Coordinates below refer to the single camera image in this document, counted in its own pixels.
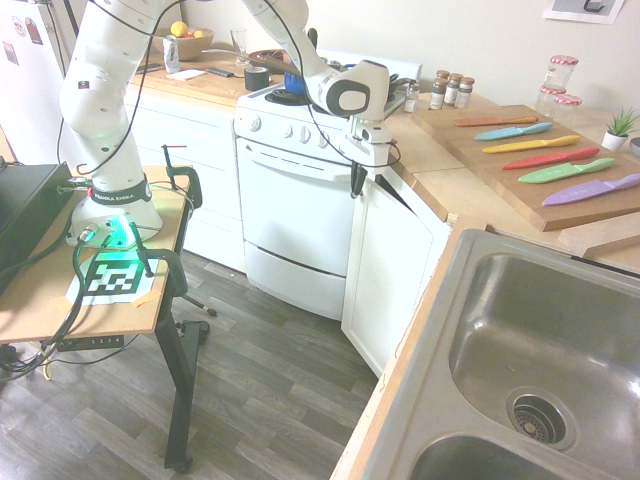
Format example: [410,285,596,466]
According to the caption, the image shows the stainless steel sink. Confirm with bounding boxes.
[349,228,640,480]

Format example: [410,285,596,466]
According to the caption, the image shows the glass jar with checkered lid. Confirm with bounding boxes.
[535,84,567,117]
[552,93,584,125]

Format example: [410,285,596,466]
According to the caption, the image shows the purple knife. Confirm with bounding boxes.
[542,173,640,209]

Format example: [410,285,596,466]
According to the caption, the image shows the dark rectangular fridge magnet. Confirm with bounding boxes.
[23,17,45,46]

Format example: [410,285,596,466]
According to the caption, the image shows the wooden fruit bowl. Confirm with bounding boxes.
[164,27,215,62]

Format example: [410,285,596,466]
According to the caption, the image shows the green knife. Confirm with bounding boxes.
[517,157,616,185]

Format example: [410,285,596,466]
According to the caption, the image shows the white kitchen stove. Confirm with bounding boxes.
[233,47,424,321]

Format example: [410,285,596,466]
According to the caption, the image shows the black tape roll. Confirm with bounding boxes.
[244,65,271,92]

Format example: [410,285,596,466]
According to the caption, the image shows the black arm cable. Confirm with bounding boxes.
[57,0,401,171]

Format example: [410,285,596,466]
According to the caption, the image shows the silver drink can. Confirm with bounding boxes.
[162,35,181,74]

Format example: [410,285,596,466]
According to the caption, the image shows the spice jar with brown lid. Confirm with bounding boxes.
[455,76,475,110]
[428,77,450,111]
[443,73,464,109]

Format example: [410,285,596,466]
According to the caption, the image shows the cable bundle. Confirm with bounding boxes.
[0,342,56,384]

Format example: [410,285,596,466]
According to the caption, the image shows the table height control panel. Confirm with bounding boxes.
[54,335,125,351]

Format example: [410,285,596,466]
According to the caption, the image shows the red knife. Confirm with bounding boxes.
[502,147,600,172]

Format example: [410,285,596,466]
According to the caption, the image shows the teal knife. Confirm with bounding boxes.
[473,122,553,142]

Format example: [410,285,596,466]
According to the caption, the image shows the clear drinking glass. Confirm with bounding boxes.
[229,28,250,66]

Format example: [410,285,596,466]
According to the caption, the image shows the black table leg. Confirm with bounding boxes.
[154,299,211,471]

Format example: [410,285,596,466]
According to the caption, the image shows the yellow knife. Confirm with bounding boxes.
[482,134,581,155]

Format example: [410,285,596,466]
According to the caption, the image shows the black control box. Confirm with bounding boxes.
[0,162,76,296]

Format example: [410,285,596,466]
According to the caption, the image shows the metal sink drain strainer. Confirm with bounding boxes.
[505,384,576,445]

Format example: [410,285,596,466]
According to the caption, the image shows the small potted green plant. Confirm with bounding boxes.
[601,107,636,152]

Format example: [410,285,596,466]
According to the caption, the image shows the glass jars with red lids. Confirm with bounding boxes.
[544,54,580,94]

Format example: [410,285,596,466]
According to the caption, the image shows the large wooden cutting board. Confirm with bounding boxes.
[410,103,640,232]

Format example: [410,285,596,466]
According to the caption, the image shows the paper poster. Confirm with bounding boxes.
[543,0,626,25]

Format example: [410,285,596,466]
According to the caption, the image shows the black clamp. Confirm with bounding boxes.
[132,222,219,319]
[160,143,204,209]

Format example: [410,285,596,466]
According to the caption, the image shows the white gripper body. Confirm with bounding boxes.
[348,115,395,162]

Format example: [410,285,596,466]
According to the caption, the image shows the printed marker tag sheet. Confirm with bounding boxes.
[67,249,161,309]

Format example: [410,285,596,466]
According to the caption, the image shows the white cabinet door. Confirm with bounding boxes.
[340,172,451,379]

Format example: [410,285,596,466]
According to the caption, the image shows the narrow wooden board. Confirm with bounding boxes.
[557,225,640,259]

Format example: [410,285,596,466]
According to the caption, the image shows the wooden robot table top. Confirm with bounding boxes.
[0,164,194,344]

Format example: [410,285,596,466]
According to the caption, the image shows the white refrigerator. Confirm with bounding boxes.
[0,0,84,166]

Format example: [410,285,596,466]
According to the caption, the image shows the white base cabinet with drawers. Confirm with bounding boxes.
[122,84,246,274]

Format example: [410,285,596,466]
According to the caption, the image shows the orange knife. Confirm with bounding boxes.
[453,115,539,128]

